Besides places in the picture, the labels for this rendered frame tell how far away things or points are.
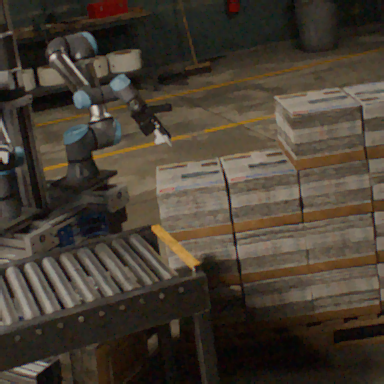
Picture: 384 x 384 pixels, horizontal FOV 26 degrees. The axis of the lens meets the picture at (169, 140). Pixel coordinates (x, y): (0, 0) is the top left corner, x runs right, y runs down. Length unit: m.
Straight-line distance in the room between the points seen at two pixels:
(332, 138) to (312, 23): 7.01
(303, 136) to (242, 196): 0.35
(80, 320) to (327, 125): 1.37
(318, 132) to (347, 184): 0.26
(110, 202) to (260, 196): 0.68
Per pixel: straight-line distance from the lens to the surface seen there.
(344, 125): 3.42
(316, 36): 10.40
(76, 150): 3.72
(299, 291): 3.63
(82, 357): 3.32
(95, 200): 3.72
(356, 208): 3.53
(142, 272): 2.76
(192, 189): 3.39
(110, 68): 9.54
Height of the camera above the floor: 1.91
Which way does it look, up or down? 15 degrees down
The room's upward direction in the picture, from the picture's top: 9 degrees counter-clockwise
